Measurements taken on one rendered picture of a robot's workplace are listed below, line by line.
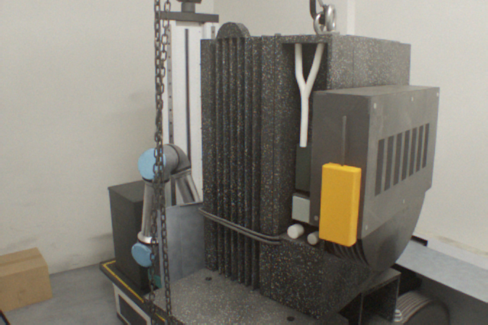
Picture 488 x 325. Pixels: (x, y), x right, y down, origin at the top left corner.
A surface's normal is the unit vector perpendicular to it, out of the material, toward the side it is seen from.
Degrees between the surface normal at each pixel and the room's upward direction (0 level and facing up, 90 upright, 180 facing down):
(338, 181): 90
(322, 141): 90
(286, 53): 90
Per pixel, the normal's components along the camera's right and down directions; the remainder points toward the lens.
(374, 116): 0.74, 0.13
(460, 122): -0.83, 0.11
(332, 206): -0.68, 0.14
